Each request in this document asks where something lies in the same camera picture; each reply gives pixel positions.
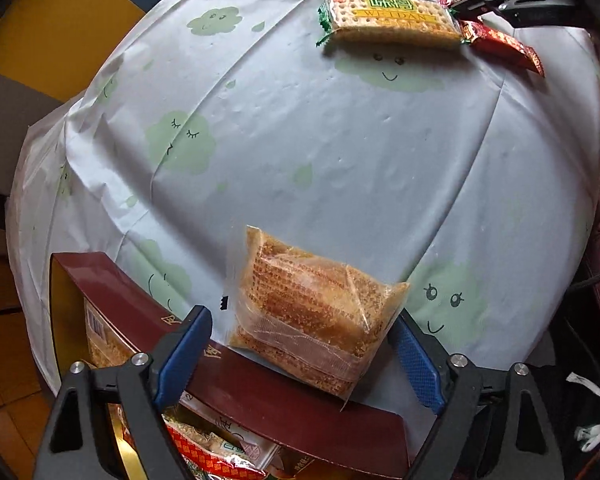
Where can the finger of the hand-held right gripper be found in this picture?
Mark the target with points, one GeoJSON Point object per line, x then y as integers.
{"type": "Point", "coordinates": [520, 5]}

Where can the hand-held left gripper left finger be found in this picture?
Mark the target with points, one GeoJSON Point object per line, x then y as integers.
{"type": "Point", "coordinates": [182, 355]}

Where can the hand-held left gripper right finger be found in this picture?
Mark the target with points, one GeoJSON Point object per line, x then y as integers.
{"type": "Point", "coordinates": [417, 365]}

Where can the red snack packet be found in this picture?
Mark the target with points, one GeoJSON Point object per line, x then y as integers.
{"type": "Point", "coordinates": [500, 45]}

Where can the red tin box gold inside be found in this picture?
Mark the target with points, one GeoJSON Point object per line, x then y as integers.
{"type": "Point", "coordinates": [260, 395]}

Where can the red patterned peanut snack bag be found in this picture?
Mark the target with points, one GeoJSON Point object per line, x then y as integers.
{"type": "Point", "coordinates": [195, 455]}

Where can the white snack packet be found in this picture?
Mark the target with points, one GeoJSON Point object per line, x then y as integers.
{"type": "Point", "coordinates": [240, 447]}

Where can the golden brown crispy cake packet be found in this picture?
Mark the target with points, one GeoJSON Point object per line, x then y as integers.
{"type": "Point", "coordinates": [305, 320]}

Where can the green cracker packet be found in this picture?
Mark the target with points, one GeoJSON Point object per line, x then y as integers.
{"type": "Point", "coordinates": [390, 20]}

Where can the pale puffed rice bar packet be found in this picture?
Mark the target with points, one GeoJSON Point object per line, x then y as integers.
{"type": "Point", "coordinates": [105, 345]}

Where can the white sheet with green clouds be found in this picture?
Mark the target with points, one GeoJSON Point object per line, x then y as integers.
{"type": "Point", "coordinates": [330, 160]}

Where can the grey yellow blue headboard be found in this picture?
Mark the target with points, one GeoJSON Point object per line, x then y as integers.
{"type": "Point", "coordinates": [55, 20]}

